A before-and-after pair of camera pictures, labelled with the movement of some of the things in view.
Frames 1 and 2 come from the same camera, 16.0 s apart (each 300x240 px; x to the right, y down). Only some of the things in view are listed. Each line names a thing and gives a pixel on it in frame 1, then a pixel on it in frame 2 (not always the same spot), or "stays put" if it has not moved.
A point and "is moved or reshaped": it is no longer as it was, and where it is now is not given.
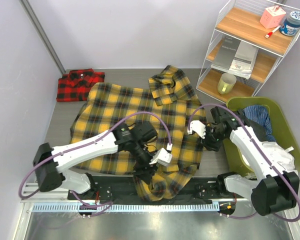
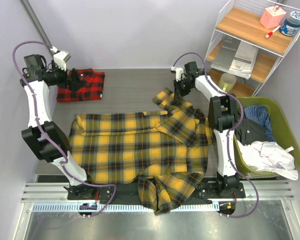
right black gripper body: (213, 139) -> (183, 85)
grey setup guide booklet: (227, 52) stays put
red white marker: (267, 36) stays put
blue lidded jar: (292, 25) stays put
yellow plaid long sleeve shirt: (168, 102) is moved or reshaped
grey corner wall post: (43, 34) stays put
